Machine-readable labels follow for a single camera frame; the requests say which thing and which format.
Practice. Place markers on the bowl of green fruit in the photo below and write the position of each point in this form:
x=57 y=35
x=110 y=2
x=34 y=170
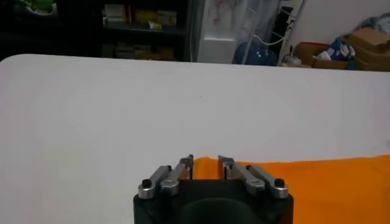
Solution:
x=36 y=6

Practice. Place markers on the stack of flat cardboard boxes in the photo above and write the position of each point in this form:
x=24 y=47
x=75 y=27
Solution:
x=370 y=51

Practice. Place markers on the orange t-shirt with white print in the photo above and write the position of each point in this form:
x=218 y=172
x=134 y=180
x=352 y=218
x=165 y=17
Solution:
x=335 y=188

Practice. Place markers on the white metal jug rack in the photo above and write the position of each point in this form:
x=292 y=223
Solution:
x=292 y=21

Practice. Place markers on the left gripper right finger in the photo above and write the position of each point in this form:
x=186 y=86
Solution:
x=253 y=179

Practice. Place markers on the large white table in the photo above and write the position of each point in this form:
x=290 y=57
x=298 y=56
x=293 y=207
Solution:
x=122 y=115

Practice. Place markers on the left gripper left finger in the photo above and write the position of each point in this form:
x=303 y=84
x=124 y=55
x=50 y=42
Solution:
x=164 y=179

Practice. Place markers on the blue and white bag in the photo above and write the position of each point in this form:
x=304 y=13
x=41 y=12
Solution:
x=339 y=50

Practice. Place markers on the open brown cardboard box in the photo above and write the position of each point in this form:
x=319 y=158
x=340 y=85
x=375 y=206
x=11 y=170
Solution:
x=306 y=51

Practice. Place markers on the white water dispenser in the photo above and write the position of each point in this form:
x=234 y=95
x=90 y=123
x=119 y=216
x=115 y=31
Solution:
x=216 y=45

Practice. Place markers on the blue water jug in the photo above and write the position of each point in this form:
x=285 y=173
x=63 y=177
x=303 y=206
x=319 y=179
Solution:
x=256 y=56

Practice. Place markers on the small white plastic bag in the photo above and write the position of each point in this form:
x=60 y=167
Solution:
x=291 y=58

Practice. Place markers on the black shelf unit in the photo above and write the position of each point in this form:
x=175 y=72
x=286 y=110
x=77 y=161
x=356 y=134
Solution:
x=76 y=33

